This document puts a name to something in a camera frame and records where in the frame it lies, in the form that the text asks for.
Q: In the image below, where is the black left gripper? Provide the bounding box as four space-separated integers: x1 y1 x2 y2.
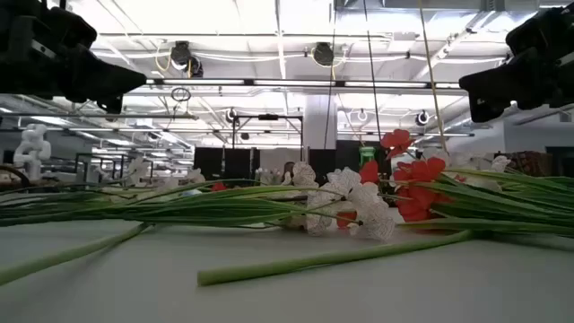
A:
0 0 147 115

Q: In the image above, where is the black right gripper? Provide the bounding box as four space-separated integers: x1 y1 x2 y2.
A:
459 4 574 124

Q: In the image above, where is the white artificial flower bunch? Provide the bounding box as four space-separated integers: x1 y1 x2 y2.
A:
0 154 270 214
0 161 398 242

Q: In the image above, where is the red artificial flower bunch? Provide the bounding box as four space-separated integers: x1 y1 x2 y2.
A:
335 156 574 239
378 128 418 162

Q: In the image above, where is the patterned red brown cloth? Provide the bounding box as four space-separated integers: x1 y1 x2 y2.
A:
492 151 553 179

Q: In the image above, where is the black cabinet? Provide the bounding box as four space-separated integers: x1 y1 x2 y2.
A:
545 145 574 179

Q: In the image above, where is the black partition panel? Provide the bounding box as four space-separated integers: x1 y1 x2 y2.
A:
193 146 261 185
308 148 337 175
335 139 392 174

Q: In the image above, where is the person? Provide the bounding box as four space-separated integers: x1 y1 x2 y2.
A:
281 161 297 186

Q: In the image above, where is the yellow hanging cable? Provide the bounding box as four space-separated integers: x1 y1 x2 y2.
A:
417 0 449 153

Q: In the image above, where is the black metal gantry frame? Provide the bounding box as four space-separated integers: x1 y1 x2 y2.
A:
230 113 305 162

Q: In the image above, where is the thin black hanging cable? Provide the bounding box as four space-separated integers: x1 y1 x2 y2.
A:
322 0 338 150

